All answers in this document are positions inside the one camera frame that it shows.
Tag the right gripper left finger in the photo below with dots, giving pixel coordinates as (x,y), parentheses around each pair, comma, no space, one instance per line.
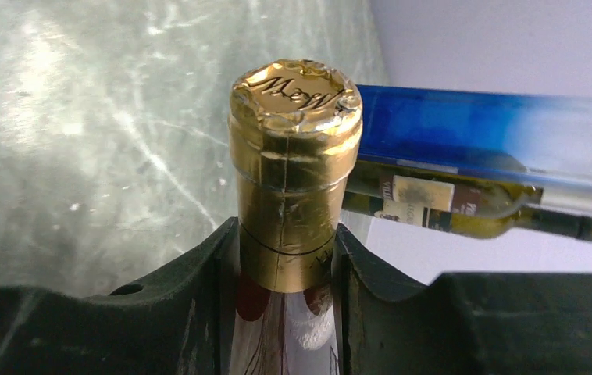
(178,319)

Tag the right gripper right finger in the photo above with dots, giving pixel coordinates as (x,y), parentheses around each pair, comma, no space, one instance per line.
(462,323)

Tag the green bottle silver cap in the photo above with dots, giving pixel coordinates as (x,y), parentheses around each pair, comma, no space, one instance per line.
(449,192)

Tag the blue clear glass bottle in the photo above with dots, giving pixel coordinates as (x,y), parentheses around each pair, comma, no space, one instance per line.
(530,139)

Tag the dark red gold-capped bottle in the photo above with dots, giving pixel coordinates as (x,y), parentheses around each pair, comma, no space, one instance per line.
(294,127)

